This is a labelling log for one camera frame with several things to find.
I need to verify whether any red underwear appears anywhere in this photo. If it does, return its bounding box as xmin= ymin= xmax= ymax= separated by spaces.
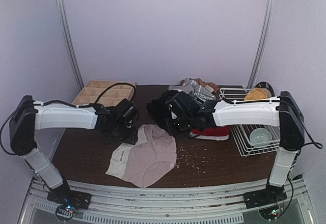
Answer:
xmin=189 ymin=126 xmax=231 ymax=141

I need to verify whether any pink and white underwear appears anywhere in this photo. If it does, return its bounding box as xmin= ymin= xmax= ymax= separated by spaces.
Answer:
xmin=105 ymin=125 xmax=177 ymax=188

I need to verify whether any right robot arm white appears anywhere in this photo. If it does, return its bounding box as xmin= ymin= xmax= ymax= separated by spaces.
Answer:
xmin=163 ymin=91 xmax=305 ymax=187

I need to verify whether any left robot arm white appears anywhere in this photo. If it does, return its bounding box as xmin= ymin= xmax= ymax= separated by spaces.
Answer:
xmin=9 ymin=96 xmax=139 ymax=194

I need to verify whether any black underwear white waistband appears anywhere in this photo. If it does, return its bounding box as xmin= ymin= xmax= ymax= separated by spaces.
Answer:
xmin=146 ymin=90 xmax=178 ymax=132

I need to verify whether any grey lettered underwear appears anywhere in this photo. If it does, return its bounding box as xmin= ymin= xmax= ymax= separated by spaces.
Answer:
xmin=168 ymin=82 xmax=218 ymax=104

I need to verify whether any tan beige underwear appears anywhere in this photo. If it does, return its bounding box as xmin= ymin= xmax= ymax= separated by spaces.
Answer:
xmin=180 ymin=78 xmax=220 ymax=94

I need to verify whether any wooden compartment tray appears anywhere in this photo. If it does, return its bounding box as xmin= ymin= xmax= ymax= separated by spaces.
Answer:
xmin=72 ymin=80 xmax=137 ymax=107

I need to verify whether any yellow dotted plate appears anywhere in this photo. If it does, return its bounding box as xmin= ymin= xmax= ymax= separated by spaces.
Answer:
xmin=244 ymin=88 xmax=271 ymax=101

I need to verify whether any white bowl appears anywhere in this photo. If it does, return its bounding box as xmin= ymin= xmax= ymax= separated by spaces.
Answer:
xmin=249 ymin=128 xmax=273 ymax=148

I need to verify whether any dark round plate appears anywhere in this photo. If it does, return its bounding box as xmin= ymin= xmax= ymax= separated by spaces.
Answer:
xmin=254 ymin=81 xmax=275 ymax=97

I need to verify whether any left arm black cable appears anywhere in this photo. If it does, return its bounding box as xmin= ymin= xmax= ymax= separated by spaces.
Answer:
xmin=0 ymin=82 xmax=133 ymax=156

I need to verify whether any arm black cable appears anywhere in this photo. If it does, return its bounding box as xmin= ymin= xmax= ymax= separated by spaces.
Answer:
xmin=0 ymin=82 xmax=133 ymax=156
xmin=277 ymin=99 xmax=324 ymax=219

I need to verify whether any white wire dish rack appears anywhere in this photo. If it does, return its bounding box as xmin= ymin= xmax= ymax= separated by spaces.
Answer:
xmin=219 ymin=87 xmax=280 ymax=157

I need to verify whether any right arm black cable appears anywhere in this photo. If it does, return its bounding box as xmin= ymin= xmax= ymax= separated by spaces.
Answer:
xmin=277 ymin=99 xmax=324 ymax=219

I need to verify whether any left metal frame post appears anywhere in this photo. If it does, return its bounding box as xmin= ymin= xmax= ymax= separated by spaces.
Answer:
xmin=56 ymin=0 xmax=84 ymax=90

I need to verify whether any metal frame post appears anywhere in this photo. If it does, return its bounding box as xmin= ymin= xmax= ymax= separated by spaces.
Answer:
xmin=56 ymin=0 xmax=84 ymax=90
xmin=247 ymin=0 xmax=275 ymax=88

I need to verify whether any right metal frame post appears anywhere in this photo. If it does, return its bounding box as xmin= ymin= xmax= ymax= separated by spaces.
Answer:
xmin=247 ymin=0 xmax=275 ymax=88

